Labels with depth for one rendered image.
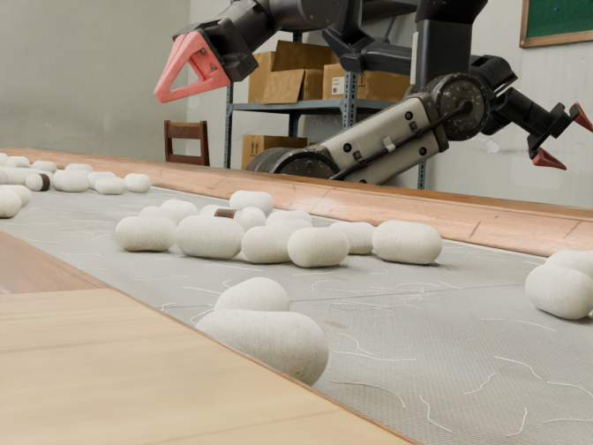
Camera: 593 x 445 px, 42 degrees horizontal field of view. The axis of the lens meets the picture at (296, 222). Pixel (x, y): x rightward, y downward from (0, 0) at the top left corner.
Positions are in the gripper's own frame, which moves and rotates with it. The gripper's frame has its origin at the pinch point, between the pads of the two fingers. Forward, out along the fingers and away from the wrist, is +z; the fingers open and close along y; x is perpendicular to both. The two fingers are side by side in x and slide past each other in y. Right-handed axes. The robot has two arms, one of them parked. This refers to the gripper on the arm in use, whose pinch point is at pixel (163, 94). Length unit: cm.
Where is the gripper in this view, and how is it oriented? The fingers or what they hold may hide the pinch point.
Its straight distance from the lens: 86.4
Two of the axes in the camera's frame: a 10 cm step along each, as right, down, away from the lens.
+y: 5.6, 1.0, -8.2
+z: -6.6, 6.6, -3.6
